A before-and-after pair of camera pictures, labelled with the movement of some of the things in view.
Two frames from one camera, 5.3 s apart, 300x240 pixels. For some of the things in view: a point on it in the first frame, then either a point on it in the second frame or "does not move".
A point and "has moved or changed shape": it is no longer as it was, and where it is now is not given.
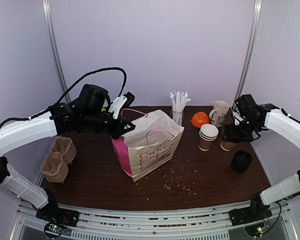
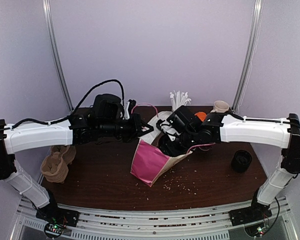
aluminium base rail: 105,223 does not move
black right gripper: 230,131 → 170,144
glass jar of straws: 178,100 does not move
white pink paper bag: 151,145 has moved or changed shape
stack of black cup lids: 241,161 does not move
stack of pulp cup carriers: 55,166 does not move
